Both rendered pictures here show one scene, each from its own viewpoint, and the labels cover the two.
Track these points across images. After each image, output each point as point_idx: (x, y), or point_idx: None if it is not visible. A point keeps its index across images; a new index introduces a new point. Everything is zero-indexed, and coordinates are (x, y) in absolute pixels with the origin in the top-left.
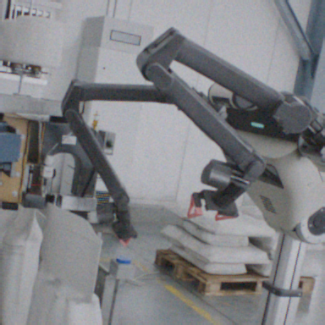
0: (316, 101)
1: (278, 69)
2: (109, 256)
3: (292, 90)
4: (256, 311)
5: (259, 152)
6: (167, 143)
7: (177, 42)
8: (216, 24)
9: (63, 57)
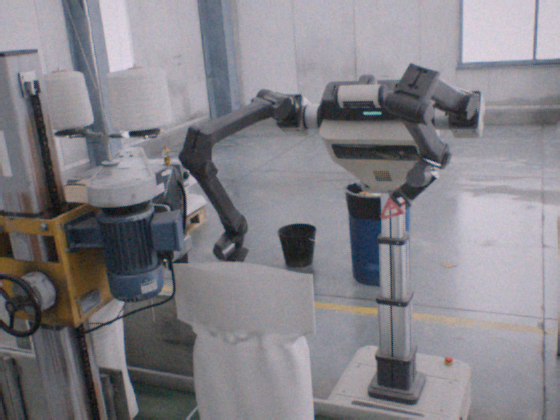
0: (97, 33)
1: (45, 8)
2: (0, 282)
3: (65, 26)
4: (191, 260)
5: (394, 138)
6: None
7: (436, 79)
8: None
9: None
